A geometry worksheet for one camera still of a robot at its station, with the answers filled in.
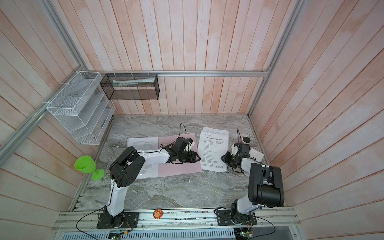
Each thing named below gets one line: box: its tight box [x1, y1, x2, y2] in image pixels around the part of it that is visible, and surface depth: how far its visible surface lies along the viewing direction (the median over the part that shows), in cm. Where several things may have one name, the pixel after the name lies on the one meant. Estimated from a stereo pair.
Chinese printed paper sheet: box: [198, 127, 229, 173], surface depth 103 cm
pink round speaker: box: [241, 136, 252, 144], surface depth 100 cm
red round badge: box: [153, 208, 164, 220], surface depth 78 cm
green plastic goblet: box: [74, 155, 105, 181], surface depth 80 cm
